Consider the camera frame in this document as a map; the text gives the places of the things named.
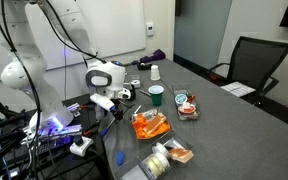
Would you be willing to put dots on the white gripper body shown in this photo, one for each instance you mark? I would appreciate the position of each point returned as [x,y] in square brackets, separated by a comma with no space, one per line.
[104,102]

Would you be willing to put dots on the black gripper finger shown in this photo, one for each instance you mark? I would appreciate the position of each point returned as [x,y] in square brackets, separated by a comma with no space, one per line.
[117,114]
[127,105]

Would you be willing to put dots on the white paper cup upside down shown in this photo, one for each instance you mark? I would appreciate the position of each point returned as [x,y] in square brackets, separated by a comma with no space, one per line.
[155,74]

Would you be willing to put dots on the clear box with tape roll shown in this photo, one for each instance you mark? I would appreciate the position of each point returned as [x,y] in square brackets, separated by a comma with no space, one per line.
[135,81]

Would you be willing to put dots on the white controller with black knob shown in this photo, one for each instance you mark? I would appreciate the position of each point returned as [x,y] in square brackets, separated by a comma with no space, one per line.
[80,145]

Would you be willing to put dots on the white whiteboard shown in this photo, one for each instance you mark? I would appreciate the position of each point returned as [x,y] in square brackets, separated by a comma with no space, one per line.
[114,27]

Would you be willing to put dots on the tray of orange items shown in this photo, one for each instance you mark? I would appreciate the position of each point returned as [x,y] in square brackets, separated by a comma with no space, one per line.
[150,124]

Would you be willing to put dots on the black marker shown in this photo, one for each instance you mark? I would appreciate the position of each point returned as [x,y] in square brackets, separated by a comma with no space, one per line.
[145,93]

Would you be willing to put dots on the small blue eraser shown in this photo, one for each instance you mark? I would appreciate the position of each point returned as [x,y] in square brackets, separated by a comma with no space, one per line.
[120,158]

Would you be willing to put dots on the blue capped silver marker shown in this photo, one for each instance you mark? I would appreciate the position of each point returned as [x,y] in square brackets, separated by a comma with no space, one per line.
[106,129]

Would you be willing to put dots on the green plastic cup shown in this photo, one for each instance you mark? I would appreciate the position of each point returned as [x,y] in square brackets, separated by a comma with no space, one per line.
[156,92]

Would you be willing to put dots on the white papers on chair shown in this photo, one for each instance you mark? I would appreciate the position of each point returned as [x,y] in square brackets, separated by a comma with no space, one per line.
[238,89]

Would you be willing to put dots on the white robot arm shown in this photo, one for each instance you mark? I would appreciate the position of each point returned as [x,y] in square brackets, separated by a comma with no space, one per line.
[26,70]

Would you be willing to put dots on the black mesh office chair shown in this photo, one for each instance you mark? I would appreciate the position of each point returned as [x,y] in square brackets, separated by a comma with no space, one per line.
[252,63]

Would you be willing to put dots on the purple folded umbrella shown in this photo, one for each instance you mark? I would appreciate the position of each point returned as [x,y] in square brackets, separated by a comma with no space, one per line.
[155,56]

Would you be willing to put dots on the grey table cloth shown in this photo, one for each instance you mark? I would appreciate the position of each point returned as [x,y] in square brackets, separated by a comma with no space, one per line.
[231,139]

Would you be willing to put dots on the white wall thermostat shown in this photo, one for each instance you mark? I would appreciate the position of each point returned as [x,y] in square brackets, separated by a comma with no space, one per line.
[150,28]

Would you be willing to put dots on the clear tray with containers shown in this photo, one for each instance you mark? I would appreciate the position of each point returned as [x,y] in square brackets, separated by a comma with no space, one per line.
[186,106]

